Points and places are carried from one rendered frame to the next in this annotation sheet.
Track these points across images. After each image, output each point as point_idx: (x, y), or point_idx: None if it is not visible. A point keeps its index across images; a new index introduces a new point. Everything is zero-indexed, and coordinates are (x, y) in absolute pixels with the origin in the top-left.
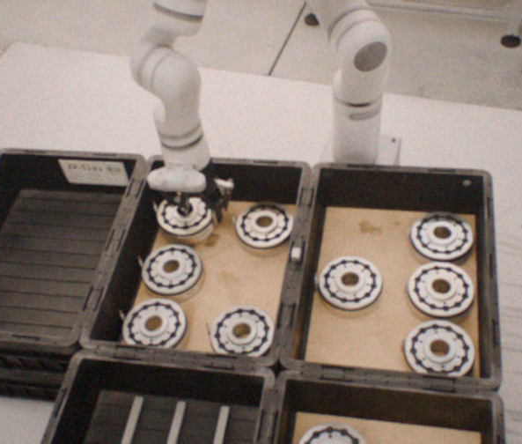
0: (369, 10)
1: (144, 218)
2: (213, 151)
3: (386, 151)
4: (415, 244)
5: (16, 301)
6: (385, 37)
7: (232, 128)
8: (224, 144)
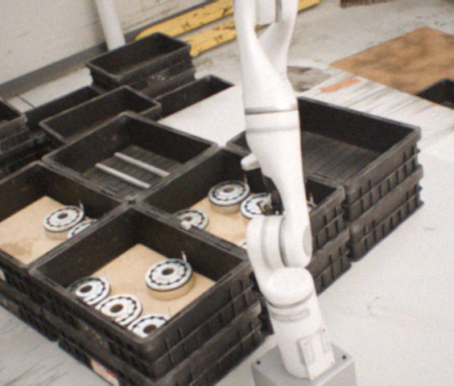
0: (279, 232)
1: (306, 193)
2: (436, 314)
3: (288, 382)
4: (158, 314)
5: (313, 157)
6: (245, 239)
7: None
8: (441, 324)
